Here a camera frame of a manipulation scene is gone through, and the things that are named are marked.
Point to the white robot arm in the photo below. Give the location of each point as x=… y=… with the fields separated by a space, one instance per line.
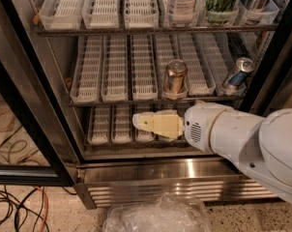
x=260 y=147

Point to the orange can middle shelf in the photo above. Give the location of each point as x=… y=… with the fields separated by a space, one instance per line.
x=175 y=73

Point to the steel fridge base grille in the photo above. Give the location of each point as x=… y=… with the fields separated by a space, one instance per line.
x=136 y=182

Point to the blue silver can middle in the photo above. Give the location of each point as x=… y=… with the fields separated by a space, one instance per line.
x=241 y=70

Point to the white bottle top shelf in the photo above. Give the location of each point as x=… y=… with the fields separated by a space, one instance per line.
x=181 y=11

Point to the right glass fridge door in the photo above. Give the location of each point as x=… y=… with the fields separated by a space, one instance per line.
x=274 y=67

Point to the glass fridge door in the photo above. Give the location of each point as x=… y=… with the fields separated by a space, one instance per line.
x=274 y=67
x=25 y=95

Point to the left glass fridge door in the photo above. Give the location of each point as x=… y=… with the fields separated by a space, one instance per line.
x=25 y=95

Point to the tray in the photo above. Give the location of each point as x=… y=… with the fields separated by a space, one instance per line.
x=166 y=47
x=215 y=47
x=61 y=14
x=143 y=135
x=143 y=71
x=87 y=74
x=98 y=132
x=141 y=14
x=121 y=127
x=101 y=14
x=115 y=69
x=200 y=82

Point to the clear plastic bag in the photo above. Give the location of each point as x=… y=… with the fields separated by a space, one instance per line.
x=168 y=213

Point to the middle wire shelf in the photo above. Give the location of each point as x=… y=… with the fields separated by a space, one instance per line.
x=185 y=100

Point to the wire shelf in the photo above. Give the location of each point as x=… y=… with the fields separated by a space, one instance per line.
x=185 y=100
x=152 y=31
x=136 y=145

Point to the bottom wire shelf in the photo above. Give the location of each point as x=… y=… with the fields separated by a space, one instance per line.
x=136 y=145

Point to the top wire shelf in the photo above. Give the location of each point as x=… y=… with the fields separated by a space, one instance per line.
x=152 y=31

